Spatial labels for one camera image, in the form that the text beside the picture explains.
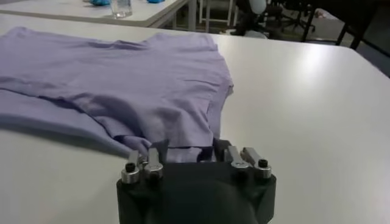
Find black desk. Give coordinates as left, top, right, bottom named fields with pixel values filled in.
left=300, top=0, right=390, bottom=51

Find black office chair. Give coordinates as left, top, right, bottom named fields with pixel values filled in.
left=268, top=0, right=316, bottom=33

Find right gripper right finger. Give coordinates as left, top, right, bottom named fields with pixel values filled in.
left=213, top=138, right=273, bottom=181

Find white side table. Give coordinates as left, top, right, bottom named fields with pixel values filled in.
left=0, top=0, right=197, bottom=32

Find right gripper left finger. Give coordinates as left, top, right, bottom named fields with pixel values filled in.
left=121, top=139, right=170, bottom=185

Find large clear water bottle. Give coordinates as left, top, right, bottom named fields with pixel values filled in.
left=110, top=0, right=133, bottom=19

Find purple t-shirt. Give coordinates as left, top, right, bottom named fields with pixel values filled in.
left=0, top=26, right=235, bottom=164

